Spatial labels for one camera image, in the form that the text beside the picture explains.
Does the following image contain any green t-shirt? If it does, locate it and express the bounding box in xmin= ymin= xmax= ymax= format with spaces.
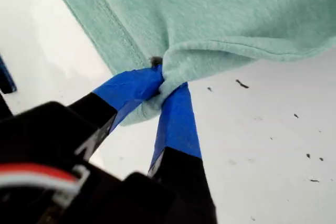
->
xmin=44 ymin=0 xmax=336 ymax=127

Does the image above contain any red white servo wire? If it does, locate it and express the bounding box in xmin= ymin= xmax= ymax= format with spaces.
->
xmin=0 ymin=163 xmax=91 ymax=201

